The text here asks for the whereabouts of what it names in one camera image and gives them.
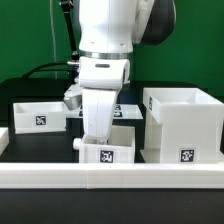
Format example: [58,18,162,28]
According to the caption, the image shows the thin white cable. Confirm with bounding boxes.
[49,0,59,80]

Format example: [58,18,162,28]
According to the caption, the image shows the white fence wall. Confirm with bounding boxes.
[0,163,224,189]
[0,127,9,155]

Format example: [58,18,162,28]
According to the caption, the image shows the white left fence wall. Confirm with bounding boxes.
[0,127,9,155]

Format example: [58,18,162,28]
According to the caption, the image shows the black cable bundle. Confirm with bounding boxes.
[21,0,82,80]

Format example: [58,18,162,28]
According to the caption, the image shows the white drawer cabinet frame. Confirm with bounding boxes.
[141,87,224,164]

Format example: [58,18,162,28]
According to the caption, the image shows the white rear drawer box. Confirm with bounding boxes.
[13,102,66,134]

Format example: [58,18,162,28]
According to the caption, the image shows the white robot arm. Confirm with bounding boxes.
[79,0,176,141]

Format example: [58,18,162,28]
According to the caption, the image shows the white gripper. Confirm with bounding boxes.
[79,57,130,141]

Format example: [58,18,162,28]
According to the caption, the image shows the white marker base plate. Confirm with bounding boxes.
[64,104,143,120]

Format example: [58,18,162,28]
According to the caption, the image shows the white drawer box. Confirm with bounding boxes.
[13,102,66,134]
[73,126,135,163]

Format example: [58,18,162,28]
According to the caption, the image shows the white front drawer box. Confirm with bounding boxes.
[73,126,135,163]

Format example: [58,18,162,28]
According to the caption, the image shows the white front fence wall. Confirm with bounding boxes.
[0,163,224,189]

